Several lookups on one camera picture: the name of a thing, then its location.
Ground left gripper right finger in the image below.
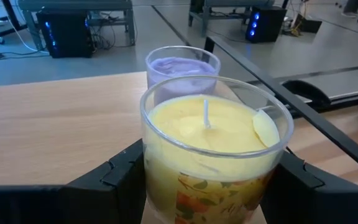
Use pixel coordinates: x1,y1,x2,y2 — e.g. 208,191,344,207
259,149,358,224

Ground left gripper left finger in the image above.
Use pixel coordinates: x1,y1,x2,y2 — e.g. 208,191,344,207
0,139,147,224

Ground yellow candle glass jar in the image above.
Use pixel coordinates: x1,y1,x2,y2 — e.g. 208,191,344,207
139,75,295,224

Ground purple candle glass jar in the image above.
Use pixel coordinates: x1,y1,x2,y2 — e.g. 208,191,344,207
145,45,222,106

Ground dark office chair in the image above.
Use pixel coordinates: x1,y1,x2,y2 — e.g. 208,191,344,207
282,80,333,110

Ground black computer blue light strips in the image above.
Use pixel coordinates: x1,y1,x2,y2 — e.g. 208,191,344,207
35,11,95,59

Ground black computer three blue lights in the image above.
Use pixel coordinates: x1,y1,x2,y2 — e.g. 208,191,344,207
245,5,288,44

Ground wooden shelf black metal frame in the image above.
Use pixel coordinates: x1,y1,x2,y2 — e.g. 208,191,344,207
0,35,358,187

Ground black floor cable bundle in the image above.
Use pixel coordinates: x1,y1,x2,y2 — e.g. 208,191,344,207
90,12,136,50

